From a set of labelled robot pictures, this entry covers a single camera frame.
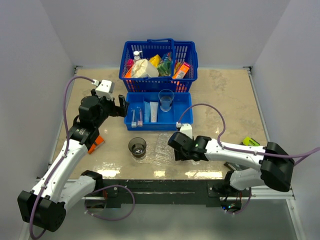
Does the orange white carton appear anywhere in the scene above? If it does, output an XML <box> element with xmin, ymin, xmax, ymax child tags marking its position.
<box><xmin>172</xmin><ymin>61</ymin><xmax>191</xmax><ymax>79</ymax></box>

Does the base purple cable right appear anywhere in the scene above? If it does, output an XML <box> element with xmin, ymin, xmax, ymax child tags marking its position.
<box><xmin>223</xmin><ymin>187</ymin><xmax>253</xmax><ymax>216</ymax></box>

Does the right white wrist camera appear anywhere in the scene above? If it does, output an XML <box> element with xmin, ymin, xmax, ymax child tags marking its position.
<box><xmin>176</xmin><ymin>121</ymin><xmax>193</xmax><ymax>139</ymax></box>

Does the white pump bottle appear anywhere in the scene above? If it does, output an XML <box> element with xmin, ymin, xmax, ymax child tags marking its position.
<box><xmin>133</xmin><ymin>50</ymin><xmax>142</xmax><ymax>63</ymax></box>

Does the clear oval textured tray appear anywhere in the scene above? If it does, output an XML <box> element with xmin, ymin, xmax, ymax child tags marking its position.
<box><xmin>130</xmin><ymin>143</ymin><xmax>182</xmax><ymax>165</ymax></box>

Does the dark package on table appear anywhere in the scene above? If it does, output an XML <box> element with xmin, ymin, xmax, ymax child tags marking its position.
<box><xmin>224</xmin><ymin>162</ymin><xmax>246</xmax><ymax>171</ymax></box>

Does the yellow snack packet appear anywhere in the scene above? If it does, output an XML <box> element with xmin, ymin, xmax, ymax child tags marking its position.
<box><xmin>149</xmin><ymin>54</ymin><xmax>162</xmax><ymax>68</ymax></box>

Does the blue compartment organizer bin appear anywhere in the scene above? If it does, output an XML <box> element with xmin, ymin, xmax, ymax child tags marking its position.
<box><xmin>124</xmin><ymin>92</ymin><xmax>192</xmax><ymax>131</ymax></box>

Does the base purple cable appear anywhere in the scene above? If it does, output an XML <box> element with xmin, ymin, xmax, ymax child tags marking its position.
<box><xmin>84</xmin><ymin>184</ymin><xmax>136</xmax><ymax>222</ymax></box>
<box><xmin>223</xmin><ymin>187</ymin><xmax>253</xmax><ymax>216</ymax></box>

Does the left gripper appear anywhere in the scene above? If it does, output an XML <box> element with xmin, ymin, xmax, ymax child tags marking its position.
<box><xmin>91</xmin><ymin>89</ymin><xmax>129</xmax><ymax>128</ymax></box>

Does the cream paper bag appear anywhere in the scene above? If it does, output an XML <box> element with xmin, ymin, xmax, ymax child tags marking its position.
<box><xmin>131</xmin><ymin>59</ymin><xmax>159</xmax><ymax>78</ymax></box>

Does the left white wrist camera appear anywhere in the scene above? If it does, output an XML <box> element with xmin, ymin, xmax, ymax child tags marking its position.
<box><xmin>92</xmin><ymin>79</ymin><xmax>115</xmax><ymax>101</ymax></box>

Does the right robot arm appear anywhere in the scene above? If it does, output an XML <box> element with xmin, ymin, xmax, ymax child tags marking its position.
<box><xmin>167</xmin><ymin>131</ymin><xmax>295</xmax><ymax>197</ymax></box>

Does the white-blue wrapped toothbrush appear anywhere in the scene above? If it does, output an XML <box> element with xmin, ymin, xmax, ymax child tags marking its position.
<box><xmin>131</xmin><ymin>109</ymin><xmax>137</xmax><ymax>128</ymax></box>

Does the clear blue banded cup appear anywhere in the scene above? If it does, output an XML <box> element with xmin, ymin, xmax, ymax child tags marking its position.
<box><xmin>158</xmin><ymin>89</ymin><xmax>175</xmax><ymax>112</ymax></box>

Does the white orange toothpaste tube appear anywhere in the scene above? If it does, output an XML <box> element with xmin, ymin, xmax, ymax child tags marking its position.
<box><xmin>149</xmin><ymin>101</ymin><xmax>159</xmax><ymax>123</ymax></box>

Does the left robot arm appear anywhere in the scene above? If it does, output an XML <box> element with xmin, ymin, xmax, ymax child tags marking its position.
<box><xmin>17</xmin><ymin>89</ymin><xmax>129</xmax><ymax>232</ymax></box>

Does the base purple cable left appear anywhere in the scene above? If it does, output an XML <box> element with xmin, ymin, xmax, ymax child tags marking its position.
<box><xmin>84</xmin><ymin>184</ymin><xmax>136</xmax><ymax>222</ymax></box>

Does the orange box on table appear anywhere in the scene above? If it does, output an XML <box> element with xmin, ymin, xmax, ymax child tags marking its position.
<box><xmin>88</xmin><ymin>135</ymin><xmax>105</xmax><ymax>155</ymax></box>

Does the green sponge package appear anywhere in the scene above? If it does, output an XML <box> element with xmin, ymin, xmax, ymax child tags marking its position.
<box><xmin>157</xmin><ymin>51</ymin><xmax>173</xmax><ymax>77</ymax></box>

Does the pink wrapped toothbrush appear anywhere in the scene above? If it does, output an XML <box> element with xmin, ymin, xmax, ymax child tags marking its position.
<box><xmin>137</xmin><ymin>107</ymin><xmax>143</xmax><ymax>127</ymax></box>

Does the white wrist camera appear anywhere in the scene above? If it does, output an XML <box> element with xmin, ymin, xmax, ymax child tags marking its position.
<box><xmin>92</xmin><ymin>79</ymin><xmax>115</xmax><ymax>101</ymax></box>
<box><xmin>176</xmin><ymin>121</ymin><xmax>193</xmax><ymax>139</ymax></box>

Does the clear small textured tray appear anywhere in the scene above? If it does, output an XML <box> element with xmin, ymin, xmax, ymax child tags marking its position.
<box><xmin>155</xmin><ymin>132</ymin><xmax>175</xmax><ymax>164</ymax></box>

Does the green yellow razor package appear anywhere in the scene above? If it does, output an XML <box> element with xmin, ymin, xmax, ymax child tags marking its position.
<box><xmin>242</xmin><ymin>136</ymin><xmax>260</xmax><ymax>147</ymax></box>

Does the pink box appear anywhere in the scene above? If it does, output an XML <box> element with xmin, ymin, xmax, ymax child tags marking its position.
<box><xmin>126</xmin><ymin>58</ymin><xmax>135</xmax><ymax>71</ymax></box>

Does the dark brown banded cup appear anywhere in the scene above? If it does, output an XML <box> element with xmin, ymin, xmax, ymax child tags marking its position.
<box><xmin>128</xmin><ymin>137</ymin><xmax>147</xmax><ymax>158</ymax></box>

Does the blue plastic shopping basket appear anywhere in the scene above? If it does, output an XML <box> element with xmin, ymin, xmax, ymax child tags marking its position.
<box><xmin>119</xmin><ymin>38</ymin><xmax>198</xmax><ymax>93</ymax></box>

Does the orange scrub package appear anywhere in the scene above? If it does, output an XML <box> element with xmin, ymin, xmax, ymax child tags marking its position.
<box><xmin>124</xmin><ymin>67</ymin><xmax>133</xmax><ymax>78</ymax></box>

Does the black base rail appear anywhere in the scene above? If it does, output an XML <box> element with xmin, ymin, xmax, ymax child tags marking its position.
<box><xmin>86</xmin><ymin>179</ymin><xmax>249</xmax><ymax>208</ymax></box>

